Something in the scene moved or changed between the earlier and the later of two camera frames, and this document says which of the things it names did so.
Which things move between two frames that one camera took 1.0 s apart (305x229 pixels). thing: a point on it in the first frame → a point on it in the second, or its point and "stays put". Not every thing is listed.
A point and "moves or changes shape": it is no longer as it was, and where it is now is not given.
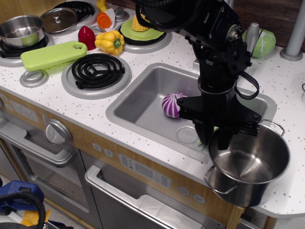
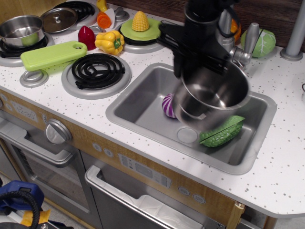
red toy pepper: [86, 36] stays put
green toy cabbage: [265, 44] stays put
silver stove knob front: [32, 78] stays put
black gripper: [218, 105] → [194, 45]
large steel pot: [240, 175] moves or changes shape
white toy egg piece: [111, 12] stays put
